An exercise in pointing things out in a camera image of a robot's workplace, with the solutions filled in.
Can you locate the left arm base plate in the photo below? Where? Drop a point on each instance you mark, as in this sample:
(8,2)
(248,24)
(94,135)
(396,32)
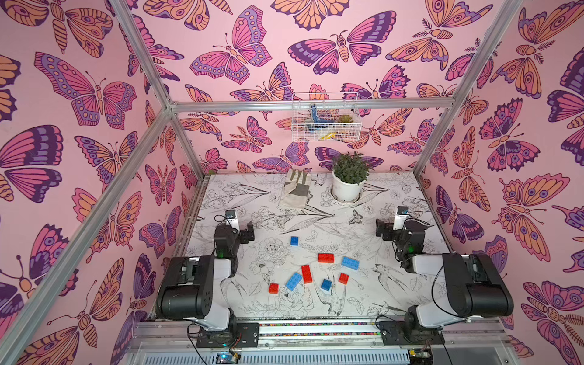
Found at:
(242,335)

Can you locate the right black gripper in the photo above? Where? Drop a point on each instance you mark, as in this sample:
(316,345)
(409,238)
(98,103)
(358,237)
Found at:
(384,229)

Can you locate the red long lego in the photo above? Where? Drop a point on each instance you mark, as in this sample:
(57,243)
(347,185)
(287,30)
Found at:
(325,258)
(307,274)

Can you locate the potted green plant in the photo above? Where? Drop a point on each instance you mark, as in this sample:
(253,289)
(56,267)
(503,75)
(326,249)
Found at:
(350,172)

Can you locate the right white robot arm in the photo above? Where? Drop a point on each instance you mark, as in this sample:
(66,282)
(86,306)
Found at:
(474,286)

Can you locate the red long lego top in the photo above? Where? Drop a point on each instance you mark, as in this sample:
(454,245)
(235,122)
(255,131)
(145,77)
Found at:
(325,258)

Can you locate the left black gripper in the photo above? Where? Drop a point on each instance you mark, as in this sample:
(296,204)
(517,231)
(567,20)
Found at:
(245,233)

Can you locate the small red lego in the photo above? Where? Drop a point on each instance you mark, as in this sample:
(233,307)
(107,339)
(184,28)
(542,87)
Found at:
(343,278)
(273,288)

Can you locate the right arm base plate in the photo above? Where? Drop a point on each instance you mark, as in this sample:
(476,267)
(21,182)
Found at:
(397,333)

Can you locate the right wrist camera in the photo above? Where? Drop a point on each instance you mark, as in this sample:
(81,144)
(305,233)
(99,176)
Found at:
(401,216)

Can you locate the blue long lego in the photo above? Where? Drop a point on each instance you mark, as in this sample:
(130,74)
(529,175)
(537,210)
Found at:
(293,281)
(350,263)

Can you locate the blue toy in basket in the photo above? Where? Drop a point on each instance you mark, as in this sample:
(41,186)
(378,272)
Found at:
(317,121)

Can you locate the aluminium front rail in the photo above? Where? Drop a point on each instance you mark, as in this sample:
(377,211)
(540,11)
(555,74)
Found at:
(315,333)

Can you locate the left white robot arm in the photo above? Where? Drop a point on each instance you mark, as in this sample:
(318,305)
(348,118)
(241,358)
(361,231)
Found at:
(187,290)

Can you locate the white wire basket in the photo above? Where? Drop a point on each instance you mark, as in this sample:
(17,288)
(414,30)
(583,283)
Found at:
(345,113)

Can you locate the small blue lego near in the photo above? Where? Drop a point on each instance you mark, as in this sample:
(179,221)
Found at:
(326,285)

